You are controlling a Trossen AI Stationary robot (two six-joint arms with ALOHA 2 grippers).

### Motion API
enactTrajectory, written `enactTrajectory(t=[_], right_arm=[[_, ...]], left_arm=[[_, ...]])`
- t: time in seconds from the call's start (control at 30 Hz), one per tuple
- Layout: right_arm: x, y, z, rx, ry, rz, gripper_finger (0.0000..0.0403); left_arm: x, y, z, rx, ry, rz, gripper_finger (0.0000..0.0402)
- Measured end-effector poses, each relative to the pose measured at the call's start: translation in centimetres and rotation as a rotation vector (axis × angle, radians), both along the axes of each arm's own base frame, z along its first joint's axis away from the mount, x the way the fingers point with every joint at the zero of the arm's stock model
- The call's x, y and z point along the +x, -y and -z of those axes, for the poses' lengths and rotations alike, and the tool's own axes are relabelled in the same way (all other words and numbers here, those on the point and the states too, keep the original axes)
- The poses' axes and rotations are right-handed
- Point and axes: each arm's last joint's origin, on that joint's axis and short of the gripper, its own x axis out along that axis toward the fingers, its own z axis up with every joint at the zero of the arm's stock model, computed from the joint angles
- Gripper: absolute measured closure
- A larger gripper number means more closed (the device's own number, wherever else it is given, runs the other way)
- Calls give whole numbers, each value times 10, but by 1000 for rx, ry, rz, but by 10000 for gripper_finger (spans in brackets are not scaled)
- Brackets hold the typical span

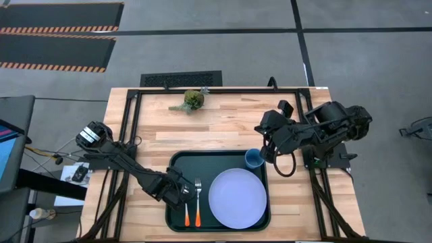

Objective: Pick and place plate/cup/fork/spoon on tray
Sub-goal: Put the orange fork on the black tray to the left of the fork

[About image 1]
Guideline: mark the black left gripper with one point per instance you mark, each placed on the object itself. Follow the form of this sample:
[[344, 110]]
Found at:
[[163, 184]]

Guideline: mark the blue plastic cup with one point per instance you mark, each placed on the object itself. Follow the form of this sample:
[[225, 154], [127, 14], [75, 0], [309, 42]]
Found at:
[[254, 158]]

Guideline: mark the lavender round plate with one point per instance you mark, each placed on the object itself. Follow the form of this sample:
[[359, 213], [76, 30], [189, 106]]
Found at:
[[236, 199]]

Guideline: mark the laptop computer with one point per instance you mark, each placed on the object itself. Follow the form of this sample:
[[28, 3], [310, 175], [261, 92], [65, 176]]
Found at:
[[5, 155]]

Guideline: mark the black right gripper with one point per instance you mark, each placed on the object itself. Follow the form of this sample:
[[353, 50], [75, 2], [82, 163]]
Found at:
[[280, 131]]

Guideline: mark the black stand base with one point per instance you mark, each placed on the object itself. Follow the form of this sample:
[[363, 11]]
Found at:
[[416, 130]]

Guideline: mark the grey side desk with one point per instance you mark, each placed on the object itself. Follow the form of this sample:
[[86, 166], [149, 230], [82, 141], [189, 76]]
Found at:
[[17, 108]]

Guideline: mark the black handheld controller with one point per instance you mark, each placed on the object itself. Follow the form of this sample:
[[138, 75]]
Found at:
[[80, 173]]

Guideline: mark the black perforated floor mat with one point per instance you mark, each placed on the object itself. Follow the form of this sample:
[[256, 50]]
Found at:
[[180, 79]]

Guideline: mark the plastic bottle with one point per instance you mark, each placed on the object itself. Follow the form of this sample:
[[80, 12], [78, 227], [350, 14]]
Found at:
[[40, 213]]

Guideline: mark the white paper sheet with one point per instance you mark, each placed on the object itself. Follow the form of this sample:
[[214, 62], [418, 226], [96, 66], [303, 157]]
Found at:
[[69, 194]]

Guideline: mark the dark green plastic tray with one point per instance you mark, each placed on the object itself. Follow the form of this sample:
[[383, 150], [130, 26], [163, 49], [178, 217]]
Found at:
[[189, 162]]

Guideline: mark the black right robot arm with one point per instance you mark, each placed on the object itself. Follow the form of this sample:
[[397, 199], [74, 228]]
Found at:
[[337, 125]]

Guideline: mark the black desk crossbar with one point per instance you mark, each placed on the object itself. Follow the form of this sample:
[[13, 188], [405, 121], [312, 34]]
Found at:
[[50, 184]]

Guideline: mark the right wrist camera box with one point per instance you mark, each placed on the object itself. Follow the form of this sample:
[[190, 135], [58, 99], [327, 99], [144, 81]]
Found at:
[[285, 108]]

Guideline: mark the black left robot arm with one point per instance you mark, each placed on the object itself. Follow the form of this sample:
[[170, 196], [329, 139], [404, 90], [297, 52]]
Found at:
[[118, 155]]

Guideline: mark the black floor mat striped edge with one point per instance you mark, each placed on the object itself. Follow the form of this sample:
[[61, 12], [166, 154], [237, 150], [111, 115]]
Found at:
[[60, 15], [50, 50]]

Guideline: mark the potted succulent plant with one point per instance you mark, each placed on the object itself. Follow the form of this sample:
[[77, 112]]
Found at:
[[194, 99]]

